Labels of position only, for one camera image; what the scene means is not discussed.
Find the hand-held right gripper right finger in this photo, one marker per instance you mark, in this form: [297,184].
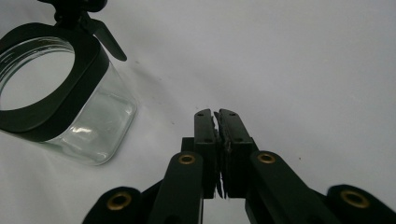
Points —
[234,140]

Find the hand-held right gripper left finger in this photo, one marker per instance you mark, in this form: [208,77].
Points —
[206,137]

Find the glass jar with black collar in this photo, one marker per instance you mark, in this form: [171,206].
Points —
[78,93]

